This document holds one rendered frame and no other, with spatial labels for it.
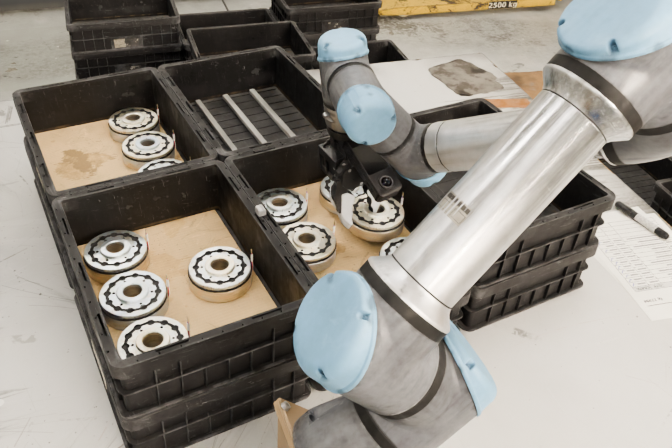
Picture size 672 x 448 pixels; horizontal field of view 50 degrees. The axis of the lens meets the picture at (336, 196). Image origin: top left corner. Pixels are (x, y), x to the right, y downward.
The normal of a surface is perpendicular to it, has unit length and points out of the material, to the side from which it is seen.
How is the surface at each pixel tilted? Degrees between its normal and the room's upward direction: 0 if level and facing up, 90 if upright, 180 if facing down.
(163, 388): 90
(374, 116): 92
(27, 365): 0
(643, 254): 0
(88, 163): 0
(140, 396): 90
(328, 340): 52
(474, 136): 61
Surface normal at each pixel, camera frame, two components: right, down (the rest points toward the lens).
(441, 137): -0.70, -0.16
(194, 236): 0.06, -0.80
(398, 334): 0.07, 0.18
